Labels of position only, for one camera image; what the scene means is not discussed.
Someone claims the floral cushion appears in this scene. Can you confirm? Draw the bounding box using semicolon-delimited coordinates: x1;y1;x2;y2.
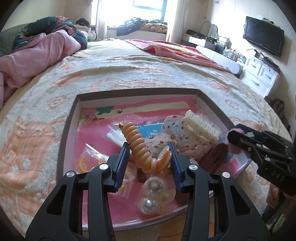
140;20;168;33

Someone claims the beige and orange bed blanket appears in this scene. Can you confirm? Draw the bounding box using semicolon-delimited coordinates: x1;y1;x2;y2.
0;39;292;241

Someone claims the floral mesh hair scrunchie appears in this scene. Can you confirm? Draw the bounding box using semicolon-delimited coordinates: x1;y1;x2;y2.
146;115;215;160

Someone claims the dark red hair clip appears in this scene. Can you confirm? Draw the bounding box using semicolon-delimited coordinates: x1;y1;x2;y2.
200;142;228;174

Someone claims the blue printed card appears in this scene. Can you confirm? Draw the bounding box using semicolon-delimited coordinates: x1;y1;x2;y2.
136;123;164;139

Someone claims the clear bag with white item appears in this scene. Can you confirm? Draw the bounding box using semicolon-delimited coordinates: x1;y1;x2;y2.
106;123;130;149

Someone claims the pile of dark clothes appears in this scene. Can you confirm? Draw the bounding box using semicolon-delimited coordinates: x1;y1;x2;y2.
116;17;145;36

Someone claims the green quilted headboard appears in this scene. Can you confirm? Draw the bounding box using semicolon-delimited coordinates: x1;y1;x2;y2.
0;23;23;58

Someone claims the dark floral quilt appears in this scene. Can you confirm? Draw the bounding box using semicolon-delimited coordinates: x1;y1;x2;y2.
11;16;89;52

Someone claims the person's right hand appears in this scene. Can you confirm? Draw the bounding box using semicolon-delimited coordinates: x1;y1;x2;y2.
267;185;281;207

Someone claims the white drawer cabinet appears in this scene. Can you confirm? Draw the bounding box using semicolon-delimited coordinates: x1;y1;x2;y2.
240;54;280;98

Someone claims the white bed footboard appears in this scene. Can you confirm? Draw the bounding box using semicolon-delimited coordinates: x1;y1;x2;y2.
195;45;243;79

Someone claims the pink quilt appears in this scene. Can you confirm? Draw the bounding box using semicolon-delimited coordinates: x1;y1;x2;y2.
0;29;81;107

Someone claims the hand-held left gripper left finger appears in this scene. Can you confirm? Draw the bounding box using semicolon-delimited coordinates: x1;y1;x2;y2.
25;142;130;241

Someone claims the black flat television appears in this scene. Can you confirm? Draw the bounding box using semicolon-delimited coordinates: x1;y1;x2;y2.
243;16;285;57

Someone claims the pink fluffy hair clip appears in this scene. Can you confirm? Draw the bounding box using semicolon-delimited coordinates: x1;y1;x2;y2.
228;124;250;153

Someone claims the shallow box with pink lining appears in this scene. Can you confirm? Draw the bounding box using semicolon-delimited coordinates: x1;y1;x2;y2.
56;88;253;232

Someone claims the white desk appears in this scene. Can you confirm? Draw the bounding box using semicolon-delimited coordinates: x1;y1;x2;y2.
181;35;219;50

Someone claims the red and pink blanket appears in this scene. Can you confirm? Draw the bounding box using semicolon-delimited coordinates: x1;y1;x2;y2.
124;39;232;72

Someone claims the black set-top box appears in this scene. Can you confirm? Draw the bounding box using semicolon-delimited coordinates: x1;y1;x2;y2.
262;56;280;70

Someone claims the cream curtain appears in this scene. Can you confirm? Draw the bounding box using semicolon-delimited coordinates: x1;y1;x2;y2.
95;0;109;40
166;0;185;42

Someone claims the clear bag with yellow ring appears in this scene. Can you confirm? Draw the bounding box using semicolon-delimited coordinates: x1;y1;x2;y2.
79;144;111;174

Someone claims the white window bench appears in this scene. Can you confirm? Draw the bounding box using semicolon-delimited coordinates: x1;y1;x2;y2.
107;25;167;42

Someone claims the window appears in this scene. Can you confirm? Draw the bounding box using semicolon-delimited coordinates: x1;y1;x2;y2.
133;0;168;20

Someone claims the brown patterned cloth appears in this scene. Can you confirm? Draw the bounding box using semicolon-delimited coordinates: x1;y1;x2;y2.
265;96;290;131

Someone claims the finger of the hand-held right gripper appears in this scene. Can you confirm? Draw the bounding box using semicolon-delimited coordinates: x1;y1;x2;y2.
227;131;270;165
245;130;294;163

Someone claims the orange spiral hair tie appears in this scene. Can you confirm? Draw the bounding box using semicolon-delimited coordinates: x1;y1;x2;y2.
119;122;173;174

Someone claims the large pearl hair tie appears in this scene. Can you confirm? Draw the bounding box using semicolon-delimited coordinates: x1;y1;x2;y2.
137;177;176;215

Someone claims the cream hair claw clip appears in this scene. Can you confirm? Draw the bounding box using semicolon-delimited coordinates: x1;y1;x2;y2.
181;110;220;145

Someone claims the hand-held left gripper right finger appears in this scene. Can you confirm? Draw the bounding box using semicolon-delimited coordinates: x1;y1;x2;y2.
168;142;271;241

